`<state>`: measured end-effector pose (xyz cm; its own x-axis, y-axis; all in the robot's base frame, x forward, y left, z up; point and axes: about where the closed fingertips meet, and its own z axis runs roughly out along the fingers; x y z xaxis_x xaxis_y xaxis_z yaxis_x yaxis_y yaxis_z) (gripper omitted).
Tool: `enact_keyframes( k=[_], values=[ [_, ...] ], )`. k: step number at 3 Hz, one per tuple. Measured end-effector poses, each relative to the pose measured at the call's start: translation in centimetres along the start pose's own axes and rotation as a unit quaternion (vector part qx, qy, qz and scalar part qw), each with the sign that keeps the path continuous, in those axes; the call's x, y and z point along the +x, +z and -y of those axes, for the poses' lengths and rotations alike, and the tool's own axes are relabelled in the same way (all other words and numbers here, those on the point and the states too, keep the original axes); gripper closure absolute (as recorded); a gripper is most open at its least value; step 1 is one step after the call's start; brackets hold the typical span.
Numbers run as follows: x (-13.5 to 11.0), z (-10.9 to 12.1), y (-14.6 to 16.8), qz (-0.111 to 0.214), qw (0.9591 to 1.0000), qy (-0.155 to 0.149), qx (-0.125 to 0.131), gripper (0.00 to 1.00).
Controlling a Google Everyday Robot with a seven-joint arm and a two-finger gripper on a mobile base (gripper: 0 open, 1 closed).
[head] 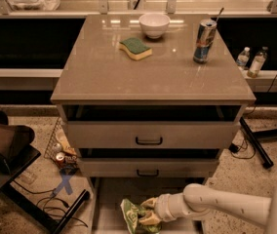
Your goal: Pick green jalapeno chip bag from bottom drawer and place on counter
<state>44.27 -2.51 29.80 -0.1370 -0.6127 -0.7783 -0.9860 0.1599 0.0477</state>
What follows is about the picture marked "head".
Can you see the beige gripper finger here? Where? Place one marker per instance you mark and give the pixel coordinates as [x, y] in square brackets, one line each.
[149, 203]
[150, 218]

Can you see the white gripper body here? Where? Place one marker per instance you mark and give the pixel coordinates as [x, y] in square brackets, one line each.
[162, 207]

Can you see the green jalapeno chip bag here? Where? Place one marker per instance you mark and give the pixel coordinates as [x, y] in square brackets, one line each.
[132, 213]

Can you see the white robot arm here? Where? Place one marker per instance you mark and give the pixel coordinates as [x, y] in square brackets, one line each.
[197, 200]

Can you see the open bottom drawer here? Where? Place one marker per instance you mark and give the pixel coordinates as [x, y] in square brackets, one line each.
[108, 218]

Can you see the middle grey drawer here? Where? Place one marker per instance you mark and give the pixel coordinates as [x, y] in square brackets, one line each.
[147, 167]

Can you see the grey drawer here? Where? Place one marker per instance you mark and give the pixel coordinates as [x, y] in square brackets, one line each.
[147, 167]
[165, 135]

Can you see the top grey drawer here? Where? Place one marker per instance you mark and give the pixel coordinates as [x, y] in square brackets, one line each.
[165, 135]

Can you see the grey drawer cabinet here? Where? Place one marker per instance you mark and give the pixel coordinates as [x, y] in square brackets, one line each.
[100, 83]

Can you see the blue tape cross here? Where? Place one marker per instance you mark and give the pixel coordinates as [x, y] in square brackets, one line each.
[64, 184]

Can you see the red soda can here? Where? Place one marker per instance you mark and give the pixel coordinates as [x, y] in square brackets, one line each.
[60, 157]

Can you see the black table leg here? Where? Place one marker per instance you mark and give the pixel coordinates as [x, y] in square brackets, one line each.
[267, 163]

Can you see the black desk base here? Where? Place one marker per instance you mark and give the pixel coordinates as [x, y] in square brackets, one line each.
[54, 223]

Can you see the green yellow sponge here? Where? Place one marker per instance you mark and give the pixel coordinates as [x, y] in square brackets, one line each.
[135, 49]

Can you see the yellowish drink bottle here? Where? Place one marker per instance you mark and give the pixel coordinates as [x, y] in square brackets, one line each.
[258, 62]

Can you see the clear water bottle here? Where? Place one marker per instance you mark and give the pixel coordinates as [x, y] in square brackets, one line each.
[243, 58]

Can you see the white bowl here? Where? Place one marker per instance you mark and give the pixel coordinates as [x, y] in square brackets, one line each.
[154, 25]

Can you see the blue silver energy drink can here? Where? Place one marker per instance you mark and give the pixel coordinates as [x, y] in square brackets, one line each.
[205, 39]

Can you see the wire basket with items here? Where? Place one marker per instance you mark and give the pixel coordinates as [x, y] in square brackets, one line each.
[58, 143]

